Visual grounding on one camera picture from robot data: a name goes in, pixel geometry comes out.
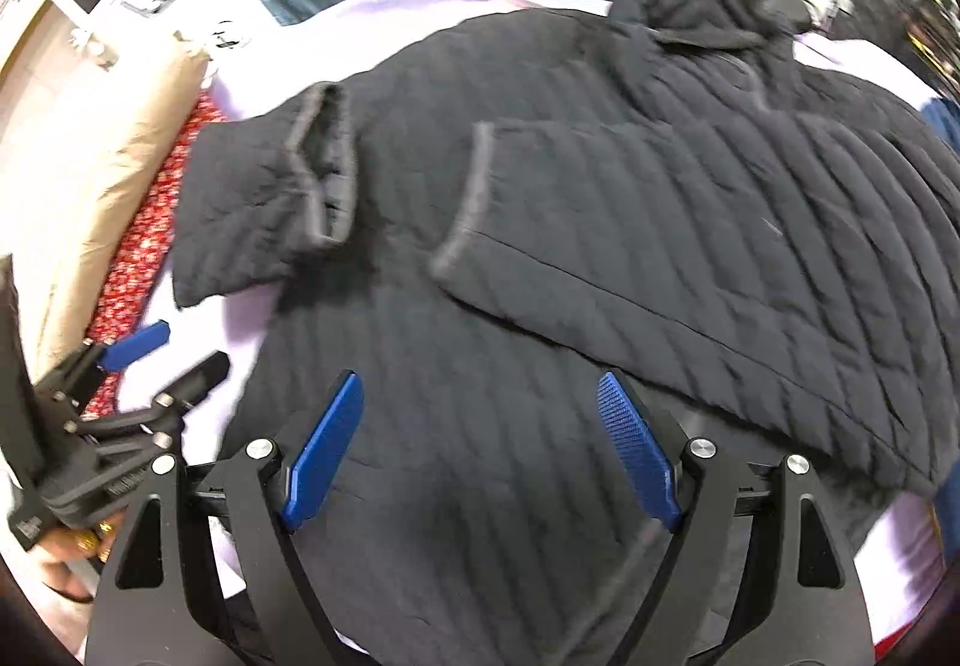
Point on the tan long pillow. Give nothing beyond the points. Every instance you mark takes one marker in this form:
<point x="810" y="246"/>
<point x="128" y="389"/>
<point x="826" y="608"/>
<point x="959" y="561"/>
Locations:
<point x="112" y="186"/>

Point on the black quilted jacket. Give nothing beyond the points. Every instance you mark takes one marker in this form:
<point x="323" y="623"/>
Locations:
<point x="525" y="223"/>

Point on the red floral cloth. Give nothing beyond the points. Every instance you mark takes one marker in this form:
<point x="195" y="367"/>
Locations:
<point x="142" y="246"/>

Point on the person's left hand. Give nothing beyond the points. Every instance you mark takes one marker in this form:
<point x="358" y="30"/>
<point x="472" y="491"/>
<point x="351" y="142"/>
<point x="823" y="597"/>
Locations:
<point x="75" y="561"/>

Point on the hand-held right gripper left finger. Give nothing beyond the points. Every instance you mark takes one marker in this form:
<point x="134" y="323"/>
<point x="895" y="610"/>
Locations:
<point x="322" y="448"/>

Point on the purple floral bedsheet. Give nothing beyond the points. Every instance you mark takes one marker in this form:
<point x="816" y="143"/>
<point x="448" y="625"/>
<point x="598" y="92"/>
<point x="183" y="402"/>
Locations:
<point x="240" y="336"/>

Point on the navy blue cloth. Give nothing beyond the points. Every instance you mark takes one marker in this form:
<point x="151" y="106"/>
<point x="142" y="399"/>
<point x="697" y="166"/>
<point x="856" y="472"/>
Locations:
<point x="946" y="126"/>

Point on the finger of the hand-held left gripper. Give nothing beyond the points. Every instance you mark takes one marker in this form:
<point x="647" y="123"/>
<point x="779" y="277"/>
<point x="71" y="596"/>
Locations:
<point x="199" y="377"/>
<point x="139" y="342"/>

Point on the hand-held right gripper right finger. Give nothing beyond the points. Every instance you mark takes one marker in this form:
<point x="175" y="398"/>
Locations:
<point x="637" y="448"/>

